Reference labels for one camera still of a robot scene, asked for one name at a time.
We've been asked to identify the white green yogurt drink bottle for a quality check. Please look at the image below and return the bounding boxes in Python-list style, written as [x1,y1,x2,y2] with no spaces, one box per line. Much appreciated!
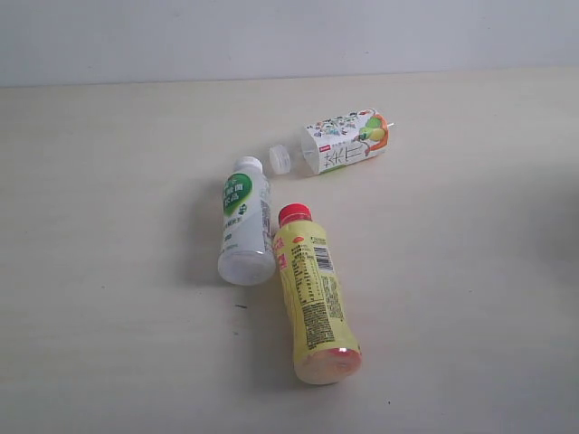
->
[217,156,276,286]

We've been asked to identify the yellow label red cap bottle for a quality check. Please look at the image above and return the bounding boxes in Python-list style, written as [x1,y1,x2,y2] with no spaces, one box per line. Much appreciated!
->
[273,203,362,385]

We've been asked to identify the square clear tea bottle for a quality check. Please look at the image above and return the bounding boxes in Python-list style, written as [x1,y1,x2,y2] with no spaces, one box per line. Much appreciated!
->
[268,107,397,176]

